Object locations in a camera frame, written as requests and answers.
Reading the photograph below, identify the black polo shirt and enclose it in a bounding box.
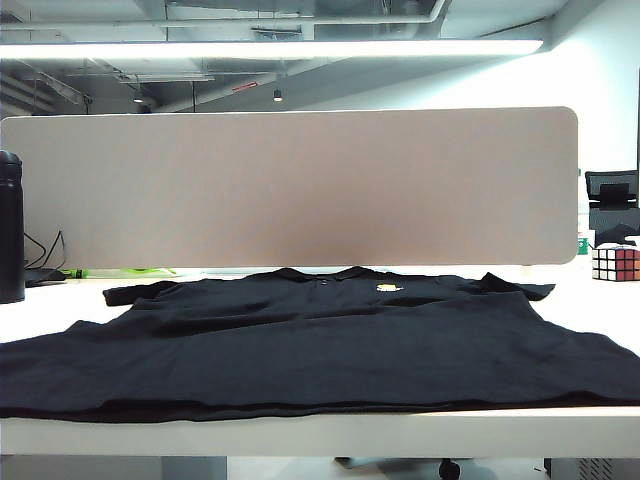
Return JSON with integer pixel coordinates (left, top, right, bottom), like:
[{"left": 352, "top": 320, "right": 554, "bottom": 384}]
[{"left": 0, "top": 266, "right": 640, "bottom": 424}]

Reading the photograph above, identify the beige desk divider panel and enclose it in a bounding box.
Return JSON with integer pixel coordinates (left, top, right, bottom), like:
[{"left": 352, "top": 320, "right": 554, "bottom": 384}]
[{"left": 0, "top": 106, "right": 580, "bottom": 269}]

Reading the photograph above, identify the green plastic packet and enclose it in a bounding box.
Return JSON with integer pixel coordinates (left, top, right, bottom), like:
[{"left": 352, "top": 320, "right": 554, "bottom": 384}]
[{"left": 59, "top": 266, "right": 179, "bottom": 280}]

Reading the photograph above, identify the long ceiling light bar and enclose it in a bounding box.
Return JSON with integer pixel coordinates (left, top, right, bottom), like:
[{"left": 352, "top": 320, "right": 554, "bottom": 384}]
[{"left": 0, "top": 37, "right": 545, "bottom": 62}]

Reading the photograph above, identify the grey desk leg panel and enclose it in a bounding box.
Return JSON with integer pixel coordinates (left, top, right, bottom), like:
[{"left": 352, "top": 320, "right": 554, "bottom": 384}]
[{"left": 159, "top": 455, "right": 229, "bottom": 480}]

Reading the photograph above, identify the black chair base with caster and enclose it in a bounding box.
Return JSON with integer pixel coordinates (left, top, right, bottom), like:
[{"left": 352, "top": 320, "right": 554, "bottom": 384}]
[{"left": 333, "top": 455, "right": 472, "bottom": 480}]

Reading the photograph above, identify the Rubik's cube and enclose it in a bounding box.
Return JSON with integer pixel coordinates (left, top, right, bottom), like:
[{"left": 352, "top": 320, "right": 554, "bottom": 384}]
[{"left": 591, "top": 243, "right": 640, "bottom": 282}]

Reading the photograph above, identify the black mesh office chair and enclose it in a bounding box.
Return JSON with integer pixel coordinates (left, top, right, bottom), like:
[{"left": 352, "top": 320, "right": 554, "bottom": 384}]
[{"left": 583, "top": 168, "right": 640, "bottom": 249}]

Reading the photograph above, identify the black water bottle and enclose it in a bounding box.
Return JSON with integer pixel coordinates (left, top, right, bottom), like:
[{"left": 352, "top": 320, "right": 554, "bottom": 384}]
[{"left": 0, "top": 148, "right": 26, "bottom": 305}]

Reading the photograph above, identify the grey perforated cabinet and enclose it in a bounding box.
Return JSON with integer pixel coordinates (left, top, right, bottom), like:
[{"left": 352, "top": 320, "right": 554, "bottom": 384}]
[{"left": 543, "top": 457, "right": 640, "bottom": 480}]

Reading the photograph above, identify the white ceiling duct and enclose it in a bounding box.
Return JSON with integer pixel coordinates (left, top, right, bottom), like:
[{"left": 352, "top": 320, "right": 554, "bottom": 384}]
[{"left": 159, "top": 0, "right": 447, "bottom": 26}]

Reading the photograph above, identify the thin black cable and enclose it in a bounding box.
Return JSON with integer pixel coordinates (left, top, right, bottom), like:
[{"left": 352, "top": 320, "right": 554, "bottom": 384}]
[{"left": 23, "top": 228, "right": 69, "bottom": 271}]

